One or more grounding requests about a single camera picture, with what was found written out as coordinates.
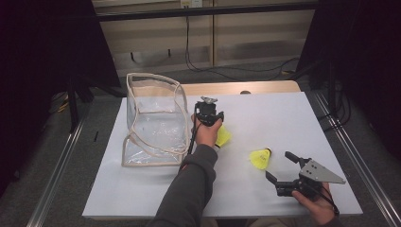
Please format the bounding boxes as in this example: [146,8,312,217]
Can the black stand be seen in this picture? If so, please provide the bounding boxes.
[65,75,96,133]

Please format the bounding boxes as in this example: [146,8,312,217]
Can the black floor cables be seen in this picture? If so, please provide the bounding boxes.
[316,81,353,131]

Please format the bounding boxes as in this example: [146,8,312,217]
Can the dark curtain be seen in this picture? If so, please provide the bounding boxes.
[296,0,401,159]
[0,0,121,197]

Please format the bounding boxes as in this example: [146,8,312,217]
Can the person's right hand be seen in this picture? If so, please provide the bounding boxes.
[291,183,337,226]

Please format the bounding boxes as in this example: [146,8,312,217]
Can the person's left hand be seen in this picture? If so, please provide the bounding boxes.
[190,114,223,149]

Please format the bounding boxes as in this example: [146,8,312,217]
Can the yellow shuttlecock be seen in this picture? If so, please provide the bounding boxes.
[249,147,272,171]
[215,124,234,149]

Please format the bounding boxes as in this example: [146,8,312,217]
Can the left hand-held gripper cable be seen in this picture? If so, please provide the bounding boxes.
[179,122,202,171]

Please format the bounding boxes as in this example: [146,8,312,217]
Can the yellow cable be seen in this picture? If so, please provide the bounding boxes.
[56,97,70,114]

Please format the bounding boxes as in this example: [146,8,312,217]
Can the right hand-held gripper cable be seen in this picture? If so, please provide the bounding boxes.
[310,183,340,218]

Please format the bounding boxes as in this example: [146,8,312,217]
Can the white board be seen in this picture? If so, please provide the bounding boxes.
[81,92,363,219]

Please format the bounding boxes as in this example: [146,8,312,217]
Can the black horizontal bar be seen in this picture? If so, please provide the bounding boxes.
[94,2,320,23]

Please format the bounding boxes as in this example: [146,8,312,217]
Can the person's right leg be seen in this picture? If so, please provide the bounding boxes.
[245,218,316,227]

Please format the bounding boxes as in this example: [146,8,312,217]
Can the wooden table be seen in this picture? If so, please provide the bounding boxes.
[181,79,302,96]

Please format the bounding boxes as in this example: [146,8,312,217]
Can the hand-held gripper cable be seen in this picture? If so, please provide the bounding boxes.
[310,183,340,218]
[179,122,202,171]

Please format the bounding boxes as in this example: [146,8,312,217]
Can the white wall socket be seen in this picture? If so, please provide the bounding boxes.
[180,0,203,9]

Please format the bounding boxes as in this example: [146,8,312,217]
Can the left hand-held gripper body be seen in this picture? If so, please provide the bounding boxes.
[194,96,225,128]

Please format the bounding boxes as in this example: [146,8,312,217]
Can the black wall cable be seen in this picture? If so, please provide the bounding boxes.
[183,15,301,81]

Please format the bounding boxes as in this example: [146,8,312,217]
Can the clear plastic bag beige trim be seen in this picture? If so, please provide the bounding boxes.
[121,72,191,167]

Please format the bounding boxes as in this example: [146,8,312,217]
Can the metal floor rail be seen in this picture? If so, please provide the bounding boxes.
[26,119,86,227]
[315,93,401,227]

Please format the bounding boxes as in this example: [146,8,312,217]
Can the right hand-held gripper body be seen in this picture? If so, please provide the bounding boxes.
[274,159,347,201]

